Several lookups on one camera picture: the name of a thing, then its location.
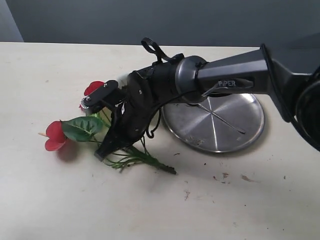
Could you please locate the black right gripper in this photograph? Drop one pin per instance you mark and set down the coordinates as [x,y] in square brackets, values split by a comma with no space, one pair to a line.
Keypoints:
[132,106]

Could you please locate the red artificial flower plant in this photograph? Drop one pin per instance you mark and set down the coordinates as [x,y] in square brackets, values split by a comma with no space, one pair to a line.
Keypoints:
[92,128]

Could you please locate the stainless steel spoon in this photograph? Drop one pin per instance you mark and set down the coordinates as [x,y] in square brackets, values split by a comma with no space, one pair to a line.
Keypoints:
[210,111]

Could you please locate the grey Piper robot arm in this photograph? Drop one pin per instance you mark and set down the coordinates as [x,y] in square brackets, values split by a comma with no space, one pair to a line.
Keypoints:
[291,77]

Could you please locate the round stainless steel plate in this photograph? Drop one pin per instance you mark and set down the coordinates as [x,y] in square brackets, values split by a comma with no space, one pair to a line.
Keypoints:
[204,132]

